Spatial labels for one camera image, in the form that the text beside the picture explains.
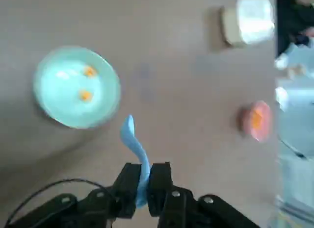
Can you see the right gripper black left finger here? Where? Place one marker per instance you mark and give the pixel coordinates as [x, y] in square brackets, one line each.
[122, 188]

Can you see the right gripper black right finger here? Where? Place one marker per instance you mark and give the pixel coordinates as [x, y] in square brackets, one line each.
[160, 186]

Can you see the blue spoon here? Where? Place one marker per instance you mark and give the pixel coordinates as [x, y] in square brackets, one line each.
[130, 134]

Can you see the orange popcorn piece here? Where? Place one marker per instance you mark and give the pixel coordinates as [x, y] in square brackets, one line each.
[90, 71]
[85, 95]

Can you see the green bowl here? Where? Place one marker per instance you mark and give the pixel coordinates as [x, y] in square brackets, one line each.
[63, 105]

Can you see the pink bowl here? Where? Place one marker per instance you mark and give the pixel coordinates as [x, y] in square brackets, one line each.
[266, 115]

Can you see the white rectangular tray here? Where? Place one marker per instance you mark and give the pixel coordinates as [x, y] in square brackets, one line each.
[252, 19]

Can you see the seated person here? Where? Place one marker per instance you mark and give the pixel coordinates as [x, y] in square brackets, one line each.
[292, 17]

